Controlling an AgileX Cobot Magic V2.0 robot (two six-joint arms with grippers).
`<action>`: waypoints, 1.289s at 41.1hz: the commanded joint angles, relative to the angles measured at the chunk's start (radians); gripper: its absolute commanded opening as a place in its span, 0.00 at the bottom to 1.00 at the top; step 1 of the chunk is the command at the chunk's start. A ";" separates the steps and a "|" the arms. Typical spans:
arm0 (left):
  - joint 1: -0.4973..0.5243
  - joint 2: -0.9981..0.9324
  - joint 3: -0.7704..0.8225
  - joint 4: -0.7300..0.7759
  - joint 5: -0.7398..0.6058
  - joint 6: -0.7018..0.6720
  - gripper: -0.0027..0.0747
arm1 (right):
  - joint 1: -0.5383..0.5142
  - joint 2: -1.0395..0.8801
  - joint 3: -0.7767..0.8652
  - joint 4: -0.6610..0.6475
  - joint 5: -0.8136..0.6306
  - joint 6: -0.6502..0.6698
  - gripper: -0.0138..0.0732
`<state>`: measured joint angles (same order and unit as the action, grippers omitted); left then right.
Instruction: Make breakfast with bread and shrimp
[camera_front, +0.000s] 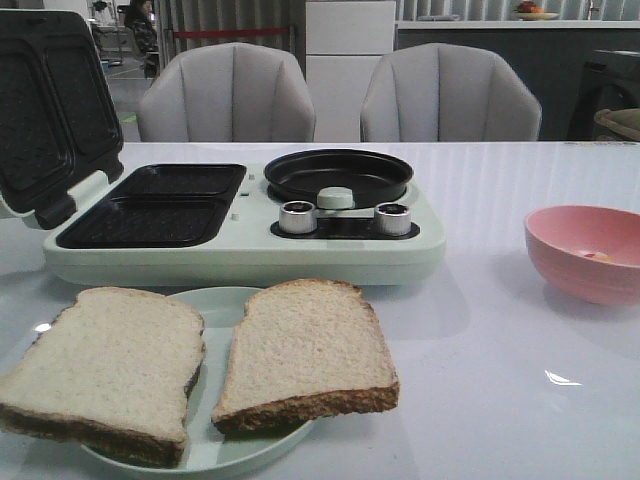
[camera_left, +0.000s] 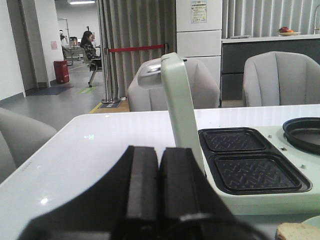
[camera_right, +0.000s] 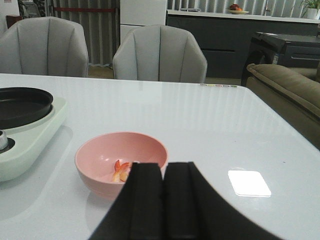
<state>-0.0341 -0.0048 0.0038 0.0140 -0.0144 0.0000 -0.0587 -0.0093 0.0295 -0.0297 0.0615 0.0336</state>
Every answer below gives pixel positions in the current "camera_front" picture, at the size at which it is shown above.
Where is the white bread slice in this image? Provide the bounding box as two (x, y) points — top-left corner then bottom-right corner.
(1, 287), (205, 467)
(212, 279), (400, 433)

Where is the pink plastic bowl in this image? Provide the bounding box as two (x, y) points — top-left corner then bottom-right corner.
(525, 205), (639, 306)

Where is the orange cooked shrimp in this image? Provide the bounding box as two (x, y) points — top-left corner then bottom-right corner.
(582, 251), (615, 262)

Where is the breakfast maker hinged lid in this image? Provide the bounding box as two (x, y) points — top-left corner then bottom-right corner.
(1, 9), (123, 229)

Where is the left silver control knob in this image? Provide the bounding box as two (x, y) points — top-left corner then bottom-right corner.
(278, 200), (317, 235)

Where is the silver control knob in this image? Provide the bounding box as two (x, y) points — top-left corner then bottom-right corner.
(278, 200), (317, 235)
(374, 202), (412, 237)

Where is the right silver control knob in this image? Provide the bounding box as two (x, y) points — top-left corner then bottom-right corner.
(374, 202), (412, 237)

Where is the black round frying pan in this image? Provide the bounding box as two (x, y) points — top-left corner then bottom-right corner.
(264, 149), (413, 209)

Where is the left grey upholstered chair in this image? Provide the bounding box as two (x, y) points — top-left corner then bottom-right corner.
(136, 42), (316, 143)

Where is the grey upholstered chair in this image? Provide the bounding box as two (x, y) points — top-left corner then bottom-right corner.
(360, 43), (542, 143)
(136, 42), (316, 143)

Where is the right grey upholstered chair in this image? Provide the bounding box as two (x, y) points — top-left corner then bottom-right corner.
(360, 43), (542, 143)

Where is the white cabinet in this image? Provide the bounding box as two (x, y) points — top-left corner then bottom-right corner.
(306, 1), (396, 143)

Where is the mint green round plate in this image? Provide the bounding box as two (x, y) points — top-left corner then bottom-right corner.
(83, 287), (314, 479)

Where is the red barrier tape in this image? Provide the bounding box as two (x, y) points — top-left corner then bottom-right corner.
(173, 27), (290, 39)

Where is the person in background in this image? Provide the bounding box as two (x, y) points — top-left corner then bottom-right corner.
(124, 0), (159, 78)

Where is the grey kitchen counter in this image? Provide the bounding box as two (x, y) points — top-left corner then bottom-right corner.
(397, 20), (639, 141)

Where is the fruit plate on counter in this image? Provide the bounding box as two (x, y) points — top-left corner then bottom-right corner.
(513, 1), (559, 21)

